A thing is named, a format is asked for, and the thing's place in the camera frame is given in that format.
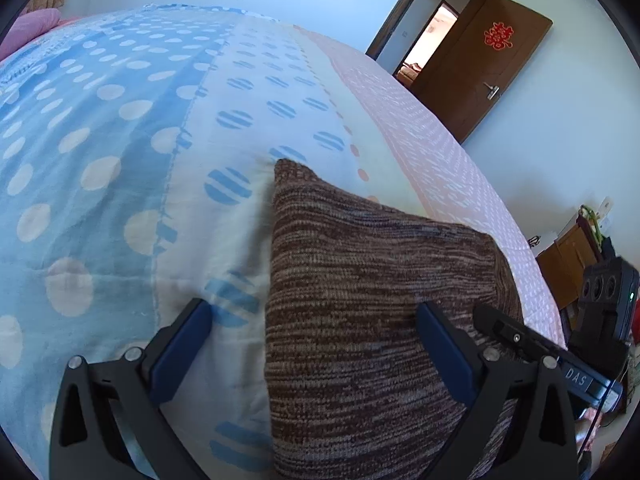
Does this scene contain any brown knit sweater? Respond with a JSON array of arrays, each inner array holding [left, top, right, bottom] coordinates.
[[265, 158, 523, 480]]

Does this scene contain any red paper door decoration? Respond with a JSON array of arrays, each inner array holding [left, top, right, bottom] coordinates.
[[484, 21, 514, 51]]

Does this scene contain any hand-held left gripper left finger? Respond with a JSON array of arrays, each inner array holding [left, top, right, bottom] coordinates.
[[47, 297, 213, 480]]

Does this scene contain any folded pink quilt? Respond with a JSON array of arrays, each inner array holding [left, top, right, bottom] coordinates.
[[0, 8, 61, 61]]

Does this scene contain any green plant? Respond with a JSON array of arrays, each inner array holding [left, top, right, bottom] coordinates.
[[579, 204, 608, 253]]

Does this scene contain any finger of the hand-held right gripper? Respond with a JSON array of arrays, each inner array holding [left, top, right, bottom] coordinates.
[[472, 304, 568, 361]]

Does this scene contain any brown wooden door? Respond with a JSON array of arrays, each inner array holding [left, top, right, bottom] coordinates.
[[410, 0, 553, 143]]

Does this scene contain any dark wooden door frame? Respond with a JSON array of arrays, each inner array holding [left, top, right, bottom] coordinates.
[[366, 0, 493, 91]]

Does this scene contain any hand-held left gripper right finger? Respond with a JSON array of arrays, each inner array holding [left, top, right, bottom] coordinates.
[[417, 301, 581, 480]]

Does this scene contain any wooden cabinet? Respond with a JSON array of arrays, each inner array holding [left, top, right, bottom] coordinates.
[[536, 225, 601, 311]]

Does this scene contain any polka dot bed sheet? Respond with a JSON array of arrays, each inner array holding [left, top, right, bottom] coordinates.
[[0, 2, 568, 480]]

